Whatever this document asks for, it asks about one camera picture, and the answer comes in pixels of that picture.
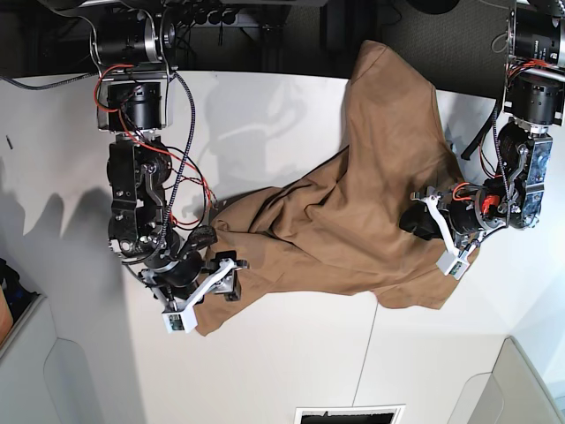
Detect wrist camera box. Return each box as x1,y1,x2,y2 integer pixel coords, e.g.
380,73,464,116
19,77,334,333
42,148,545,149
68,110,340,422
162,307,198,334
436,251,470,280

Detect brown t-shirt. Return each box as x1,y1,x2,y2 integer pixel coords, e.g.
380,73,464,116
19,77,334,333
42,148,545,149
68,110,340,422
195,41,463,336

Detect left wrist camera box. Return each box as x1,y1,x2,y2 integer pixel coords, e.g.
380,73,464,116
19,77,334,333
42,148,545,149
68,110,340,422
436,251,470,280

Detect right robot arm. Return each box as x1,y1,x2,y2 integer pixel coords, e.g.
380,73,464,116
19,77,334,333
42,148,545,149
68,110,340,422
91,1,246,311

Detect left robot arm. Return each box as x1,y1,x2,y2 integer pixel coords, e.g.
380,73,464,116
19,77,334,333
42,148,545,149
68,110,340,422
399,1,564,263

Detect white bin right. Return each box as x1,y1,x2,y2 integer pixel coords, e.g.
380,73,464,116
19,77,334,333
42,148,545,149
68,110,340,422
448,337,564,424

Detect aluminium frame post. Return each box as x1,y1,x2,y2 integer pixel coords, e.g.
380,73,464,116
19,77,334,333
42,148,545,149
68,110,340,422
260,25,283,73

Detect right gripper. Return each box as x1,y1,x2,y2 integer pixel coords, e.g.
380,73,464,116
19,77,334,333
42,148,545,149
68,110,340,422
137,251,249,311

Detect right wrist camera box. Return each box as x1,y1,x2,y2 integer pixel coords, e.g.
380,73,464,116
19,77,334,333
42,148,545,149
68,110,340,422
162,307,198,334

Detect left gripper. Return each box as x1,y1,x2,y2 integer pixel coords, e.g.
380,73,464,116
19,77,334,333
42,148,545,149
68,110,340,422
399,183,508,262

